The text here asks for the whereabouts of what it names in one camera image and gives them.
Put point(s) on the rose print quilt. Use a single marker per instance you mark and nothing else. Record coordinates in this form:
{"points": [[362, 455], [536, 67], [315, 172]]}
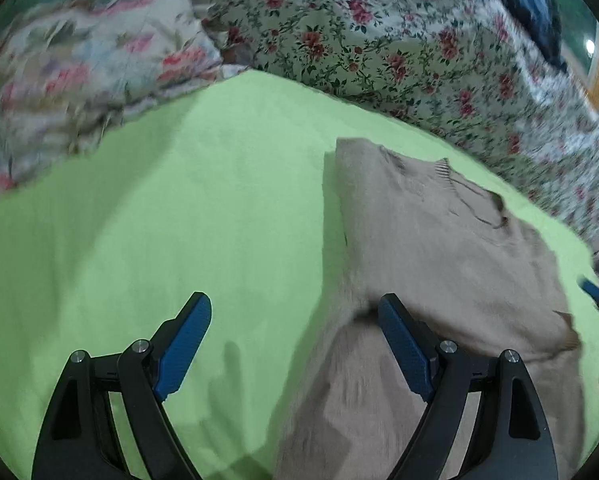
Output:
{"points": [[404, 45]]}

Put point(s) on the beige knit sweater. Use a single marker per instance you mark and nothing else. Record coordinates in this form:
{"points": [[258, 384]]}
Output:
{"points": [[429, 240]]}

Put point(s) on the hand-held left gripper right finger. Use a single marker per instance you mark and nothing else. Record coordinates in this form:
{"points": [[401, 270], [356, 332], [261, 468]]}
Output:
{"points": [[404, 350]]}

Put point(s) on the ruffled floral pillow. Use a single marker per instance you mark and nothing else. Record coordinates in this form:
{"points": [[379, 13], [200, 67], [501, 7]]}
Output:
{"points": [[79, 75]]}

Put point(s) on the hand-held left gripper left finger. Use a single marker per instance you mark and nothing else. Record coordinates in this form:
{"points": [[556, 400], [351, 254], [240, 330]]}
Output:
{"points": [[182, 350]]}

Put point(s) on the green blanket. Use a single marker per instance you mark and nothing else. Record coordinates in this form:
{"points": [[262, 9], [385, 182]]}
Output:
{"points": [[154, 220]]}

